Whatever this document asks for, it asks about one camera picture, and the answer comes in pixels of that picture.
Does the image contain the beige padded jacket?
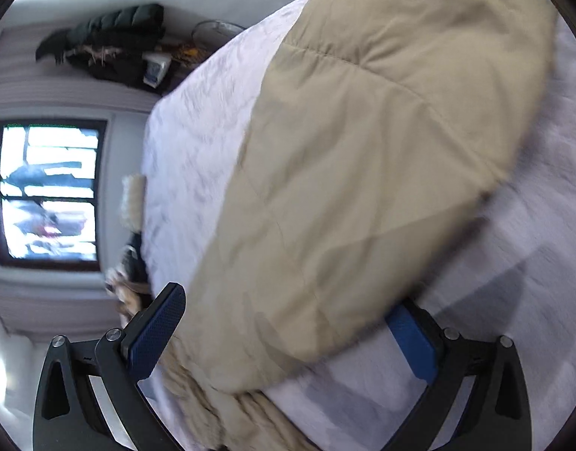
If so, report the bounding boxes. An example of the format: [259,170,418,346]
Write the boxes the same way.
[159,0,558,451]

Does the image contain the black puffer jacket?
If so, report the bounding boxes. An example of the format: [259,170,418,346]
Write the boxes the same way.
[34,4,166,90]

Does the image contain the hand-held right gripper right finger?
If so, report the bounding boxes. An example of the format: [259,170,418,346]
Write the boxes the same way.
[377,298,533,451]

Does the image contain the small white box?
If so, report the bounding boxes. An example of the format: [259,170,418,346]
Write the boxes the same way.
[142,54,171,88]

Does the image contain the round grey object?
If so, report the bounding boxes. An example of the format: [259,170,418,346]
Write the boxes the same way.
[191,20,246,43]

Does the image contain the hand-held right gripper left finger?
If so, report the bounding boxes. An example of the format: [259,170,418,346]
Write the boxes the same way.
[33,283,187,451]

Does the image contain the lavender embossed blanket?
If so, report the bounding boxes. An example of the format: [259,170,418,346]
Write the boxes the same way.
[140,0,576,451]

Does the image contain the dark framed window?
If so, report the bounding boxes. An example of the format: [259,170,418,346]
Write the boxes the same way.
[0,120,107,268]

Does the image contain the grey pleated curtain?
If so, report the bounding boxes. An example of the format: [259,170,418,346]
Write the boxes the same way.
[0,26,159,114]
[0,275,124,339]

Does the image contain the dark clothing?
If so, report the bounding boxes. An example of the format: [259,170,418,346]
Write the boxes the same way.
[123,232,150,287]

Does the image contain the beige striped clothing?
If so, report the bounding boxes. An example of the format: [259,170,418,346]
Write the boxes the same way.
[104,268,152,320]

